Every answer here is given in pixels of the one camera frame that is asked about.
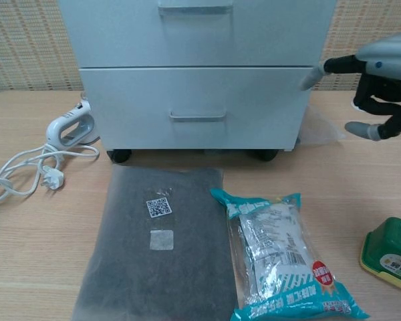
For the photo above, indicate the grey cloth in plastic bag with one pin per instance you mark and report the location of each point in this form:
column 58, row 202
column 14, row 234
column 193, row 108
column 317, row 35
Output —
column 127, row 267

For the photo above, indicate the white three-drawer cabinet body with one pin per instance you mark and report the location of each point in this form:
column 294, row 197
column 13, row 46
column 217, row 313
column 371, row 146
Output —
column 287, row 149

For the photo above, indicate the blank white square sticker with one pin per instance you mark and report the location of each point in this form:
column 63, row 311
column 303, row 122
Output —
column 161, row 240

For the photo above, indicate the QR code sticker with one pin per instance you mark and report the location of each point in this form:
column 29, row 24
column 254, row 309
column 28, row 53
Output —
column 158, row 208

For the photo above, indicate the white handheld steam iron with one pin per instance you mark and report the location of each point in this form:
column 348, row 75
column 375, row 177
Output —
column 58, row 125

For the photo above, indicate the clear crumpled plastic bag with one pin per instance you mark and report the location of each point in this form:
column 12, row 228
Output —
column 321, row 130

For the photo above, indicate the teal and clear packet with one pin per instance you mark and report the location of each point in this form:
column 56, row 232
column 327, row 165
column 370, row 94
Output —
column 270, row 240

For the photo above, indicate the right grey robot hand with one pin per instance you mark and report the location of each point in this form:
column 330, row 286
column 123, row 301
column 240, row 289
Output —
column 384, row 57

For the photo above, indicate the black caster wheel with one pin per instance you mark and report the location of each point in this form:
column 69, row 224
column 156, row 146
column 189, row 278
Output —
column 119, row 156
column 264, row 155

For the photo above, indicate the green box with yellow base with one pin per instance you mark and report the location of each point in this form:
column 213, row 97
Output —
column 391, row 240

